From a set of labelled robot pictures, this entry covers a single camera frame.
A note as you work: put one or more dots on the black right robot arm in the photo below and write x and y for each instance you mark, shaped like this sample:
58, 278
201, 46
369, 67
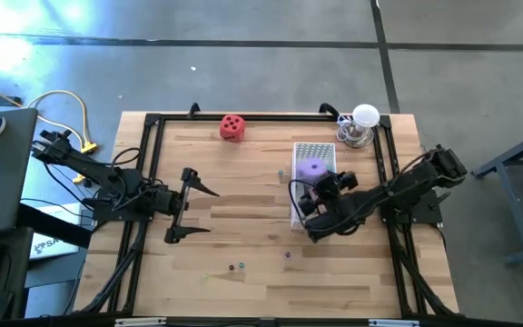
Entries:
407, 191

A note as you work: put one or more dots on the white perforated bin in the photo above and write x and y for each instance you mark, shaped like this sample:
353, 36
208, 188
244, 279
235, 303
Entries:
316, 150

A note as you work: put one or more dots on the large red foam die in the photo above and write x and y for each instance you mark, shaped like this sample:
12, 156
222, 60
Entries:
233, 128

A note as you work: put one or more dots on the blue-grey metal table frame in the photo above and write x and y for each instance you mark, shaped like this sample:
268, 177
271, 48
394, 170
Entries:
511, 200

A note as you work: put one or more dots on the glass jar with white ball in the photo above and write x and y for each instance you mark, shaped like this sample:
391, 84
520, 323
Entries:
365, 117

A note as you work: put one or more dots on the large purple foam die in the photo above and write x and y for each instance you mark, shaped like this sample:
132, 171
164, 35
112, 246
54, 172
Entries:
310, 169

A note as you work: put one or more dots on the white label strip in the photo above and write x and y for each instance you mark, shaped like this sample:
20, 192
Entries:
141, 322
393, 323

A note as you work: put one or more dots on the black desk beam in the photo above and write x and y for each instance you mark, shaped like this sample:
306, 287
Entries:
52, 224

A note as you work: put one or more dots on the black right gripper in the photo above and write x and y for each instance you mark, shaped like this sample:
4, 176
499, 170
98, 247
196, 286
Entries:
338, 213

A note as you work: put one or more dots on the white printed box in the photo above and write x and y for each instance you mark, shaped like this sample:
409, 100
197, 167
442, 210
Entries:
55, 247

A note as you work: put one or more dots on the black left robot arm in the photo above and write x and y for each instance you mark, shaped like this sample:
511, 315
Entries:
93, 170

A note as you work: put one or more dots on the black aluminium table frame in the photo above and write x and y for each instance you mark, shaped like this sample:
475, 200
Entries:
266, 117

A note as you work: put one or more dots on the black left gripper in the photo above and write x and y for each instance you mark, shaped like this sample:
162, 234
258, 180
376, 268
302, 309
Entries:
168, 203

